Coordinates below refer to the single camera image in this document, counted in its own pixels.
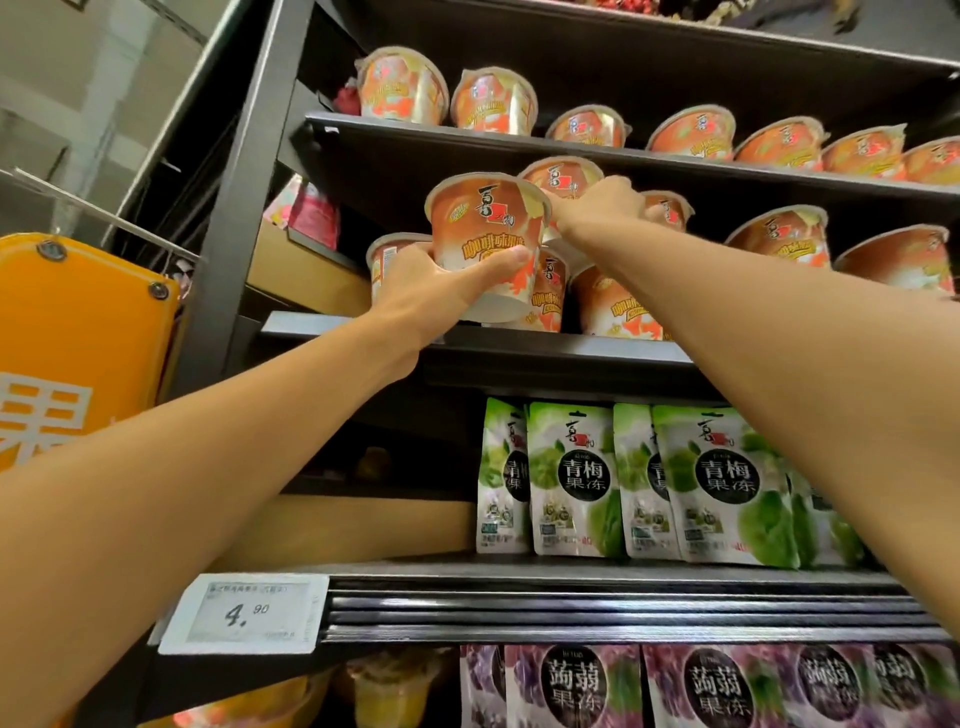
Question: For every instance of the red berry garland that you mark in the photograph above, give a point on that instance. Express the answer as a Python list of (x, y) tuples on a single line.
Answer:
[(623, 5)]

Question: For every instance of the stack of orange tubs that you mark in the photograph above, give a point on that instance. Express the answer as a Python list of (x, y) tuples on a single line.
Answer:
[(615, 308)]

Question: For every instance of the row of orange tubs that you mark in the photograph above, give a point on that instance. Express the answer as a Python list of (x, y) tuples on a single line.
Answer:
[(402, 87)]

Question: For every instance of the person's left hand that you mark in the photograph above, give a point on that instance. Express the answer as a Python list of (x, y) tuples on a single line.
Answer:
[(435, 308)]

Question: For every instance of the dark grey metal shelf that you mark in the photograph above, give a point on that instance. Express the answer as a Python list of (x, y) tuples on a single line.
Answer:
[(600, 600)]

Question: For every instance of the metal sign bracket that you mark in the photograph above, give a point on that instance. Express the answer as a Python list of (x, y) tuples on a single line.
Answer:
[(105, 213)]

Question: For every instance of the person's left forearm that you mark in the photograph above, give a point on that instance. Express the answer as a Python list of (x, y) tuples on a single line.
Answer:
[(180, 525)]

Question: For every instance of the brown cardboard sheet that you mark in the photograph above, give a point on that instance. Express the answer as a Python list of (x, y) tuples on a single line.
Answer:
[(345, 533)]

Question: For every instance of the pink packet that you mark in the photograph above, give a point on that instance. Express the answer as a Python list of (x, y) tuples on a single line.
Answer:
[(308, 218)]

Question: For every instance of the orange jelly cup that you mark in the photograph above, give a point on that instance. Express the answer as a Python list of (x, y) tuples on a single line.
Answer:
[(480, 225), (563, 177), (668, 210)]

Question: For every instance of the person's right forearm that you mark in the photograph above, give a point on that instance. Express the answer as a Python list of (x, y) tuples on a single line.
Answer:
[(810, 390)]

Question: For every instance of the person's right hand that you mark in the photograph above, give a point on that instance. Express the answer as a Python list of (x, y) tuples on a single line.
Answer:
[(600, 218)]

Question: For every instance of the row of yellow tubs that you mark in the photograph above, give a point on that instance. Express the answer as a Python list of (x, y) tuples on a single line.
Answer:
[(390, 693)]

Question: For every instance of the white price tag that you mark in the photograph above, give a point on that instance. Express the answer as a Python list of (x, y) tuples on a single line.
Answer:
[(248, 612)]

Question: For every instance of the row of green-white bags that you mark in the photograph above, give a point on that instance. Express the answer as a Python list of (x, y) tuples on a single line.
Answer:
[(570, 480)]

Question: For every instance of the row of purple-white bags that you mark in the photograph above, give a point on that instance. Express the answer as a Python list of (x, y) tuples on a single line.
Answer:
[(570, 690)]

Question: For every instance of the orange aisle sign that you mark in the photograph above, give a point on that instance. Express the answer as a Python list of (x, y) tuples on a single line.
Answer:
[(75, 345)]

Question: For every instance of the cardboard box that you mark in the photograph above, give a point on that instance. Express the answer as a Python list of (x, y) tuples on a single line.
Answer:
[(300, 278)]

